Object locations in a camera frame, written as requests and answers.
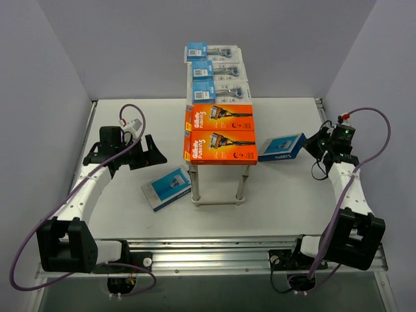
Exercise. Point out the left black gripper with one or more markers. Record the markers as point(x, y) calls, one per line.
point(139, 157)

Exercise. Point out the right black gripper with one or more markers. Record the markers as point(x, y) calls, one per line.
point(315, 147)

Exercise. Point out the blue Harry's box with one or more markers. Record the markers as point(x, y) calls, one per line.
point(167, 189)
point(281, 148)

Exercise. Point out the orange Fusion5 razor box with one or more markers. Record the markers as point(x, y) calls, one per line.
point(234, 117)
point(220, 148)

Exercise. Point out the clear blue-card razor blister pack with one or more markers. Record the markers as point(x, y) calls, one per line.
point(218, 92)

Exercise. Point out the Gillette SkinGuard blister pack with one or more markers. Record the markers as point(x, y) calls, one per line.
point(206, 70)

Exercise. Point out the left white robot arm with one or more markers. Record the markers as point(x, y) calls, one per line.
point(64, 240)

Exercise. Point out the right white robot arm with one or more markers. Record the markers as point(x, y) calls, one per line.
point(353, 234)

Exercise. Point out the white two-tier shelf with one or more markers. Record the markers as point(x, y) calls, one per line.
point(218, 184)

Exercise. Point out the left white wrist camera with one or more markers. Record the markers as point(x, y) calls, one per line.
point(133, 127)

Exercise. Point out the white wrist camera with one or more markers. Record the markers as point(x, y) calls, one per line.
point(344, 119)
point(133, 127)

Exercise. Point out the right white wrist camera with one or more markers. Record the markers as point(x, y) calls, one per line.
point(344, 119)

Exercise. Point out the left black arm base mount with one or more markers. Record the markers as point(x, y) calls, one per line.
point(143, 260)

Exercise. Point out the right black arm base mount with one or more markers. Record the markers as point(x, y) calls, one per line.
point(285, 260)

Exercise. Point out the aluminium mounting rail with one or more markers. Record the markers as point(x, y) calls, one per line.
point(213, 257)

